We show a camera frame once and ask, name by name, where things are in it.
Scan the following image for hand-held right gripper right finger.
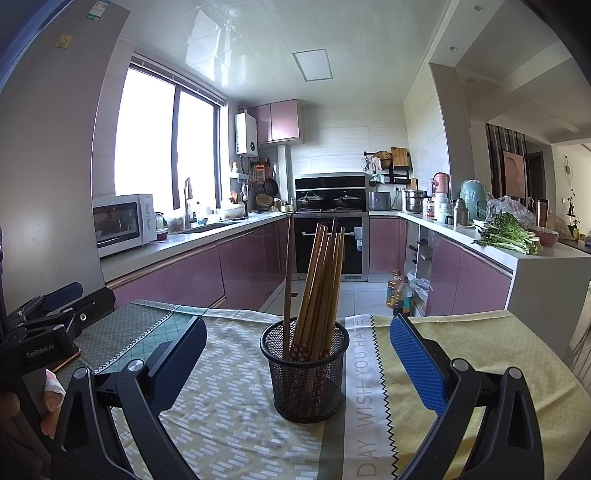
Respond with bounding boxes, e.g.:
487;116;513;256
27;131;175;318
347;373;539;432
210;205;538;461
389;313;544;480

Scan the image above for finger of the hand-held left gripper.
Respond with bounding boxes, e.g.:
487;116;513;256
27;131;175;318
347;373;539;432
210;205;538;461
8;281;85;325
13;287;117;343

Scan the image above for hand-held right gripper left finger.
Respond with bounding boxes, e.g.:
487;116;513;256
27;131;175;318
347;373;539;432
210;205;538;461
46;316;208;480

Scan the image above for black wire mesh holder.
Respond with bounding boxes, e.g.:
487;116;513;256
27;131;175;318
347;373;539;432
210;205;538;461
259;319;350;424

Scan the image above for bunch of wooden chopsticks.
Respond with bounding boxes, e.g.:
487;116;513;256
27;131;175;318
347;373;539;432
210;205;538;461
283;218;346;363

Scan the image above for person's left hand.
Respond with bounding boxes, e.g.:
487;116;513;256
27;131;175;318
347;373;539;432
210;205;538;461
0;370;68;462

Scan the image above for phone with orange case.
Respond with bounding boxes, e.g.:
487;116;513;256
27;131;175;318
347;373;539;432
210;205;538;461
46;347;84;374

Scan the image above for cooking oil bottle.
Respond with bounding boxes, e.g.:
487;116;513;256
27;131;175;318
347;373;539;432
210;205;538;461
387;271;402;310
394;276;414;317

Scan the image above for patterned green yellow tablecloth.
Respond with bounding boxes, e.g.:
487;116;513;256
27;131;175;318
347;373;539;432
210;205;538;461
48;299;591;480

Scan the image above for white microwave oven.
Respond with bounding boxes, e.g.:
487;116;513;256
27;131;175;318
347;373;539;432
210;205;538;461
92;194;158;259

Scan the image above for pink kitchen base cabinets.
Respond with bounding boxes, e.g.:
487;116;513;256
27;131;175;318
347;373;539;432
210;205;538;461
369;217;514;317
104;215;294;315

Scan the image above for built-in black oven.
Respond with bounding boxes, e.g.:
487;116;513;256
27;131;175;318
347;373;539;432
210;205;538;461
291;213;370;283

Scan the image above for grey refrigerator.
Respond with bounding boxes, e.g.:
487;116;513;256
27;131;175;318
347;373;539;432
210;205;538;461
0;0;130;305

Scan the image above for leafy green vegetables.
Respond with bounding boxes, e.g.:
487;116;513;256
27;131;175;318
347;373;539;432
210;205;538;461
472;212;544;256

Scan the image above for steel stockpot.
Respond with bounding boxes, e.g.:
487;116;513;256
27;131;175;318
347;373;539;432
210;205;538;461
404;189;428;214

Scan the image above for green air fryer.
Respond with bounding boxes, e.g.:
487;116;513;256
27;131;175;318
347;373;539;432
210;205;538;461
458;180;488;221

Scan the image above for kitchen window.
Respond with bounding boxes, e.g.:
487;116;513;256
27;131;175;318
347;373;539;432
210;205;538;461
115;55;229;210

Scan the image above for clear plastic bag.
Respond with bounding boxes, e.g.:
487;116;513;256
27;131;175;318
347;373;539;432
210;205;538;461
486;195;536;229

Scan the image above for black range hood stove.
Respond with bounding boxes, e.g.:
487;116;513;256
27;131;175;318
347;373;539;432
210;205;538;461
294;173;369;213

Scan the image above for square ceiling light panel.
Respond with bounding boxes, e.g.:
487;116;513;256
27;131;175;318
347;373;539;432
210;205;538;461
292;48;334;83

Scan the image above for black wall rack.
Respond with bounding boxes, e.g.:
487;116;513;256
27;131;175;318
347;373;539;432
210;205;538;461
362;147;411;185

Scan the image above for pink wall picture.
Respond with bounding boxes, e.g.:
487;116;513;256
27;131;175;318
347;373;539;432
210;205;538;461
502;150;527;199

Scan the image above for striped wall panel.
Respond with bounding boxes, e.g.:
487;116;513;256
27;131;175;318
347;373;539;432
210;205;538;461
485;122;529;199

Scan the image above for white wall water heater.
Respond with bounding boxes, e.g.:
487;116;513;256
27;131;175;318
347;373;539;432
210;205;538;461
235;112;258;155

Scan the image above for pink wall cabinet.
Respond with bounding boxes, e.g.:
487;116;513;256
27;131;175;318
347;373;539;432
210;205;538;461
248;99;302;145

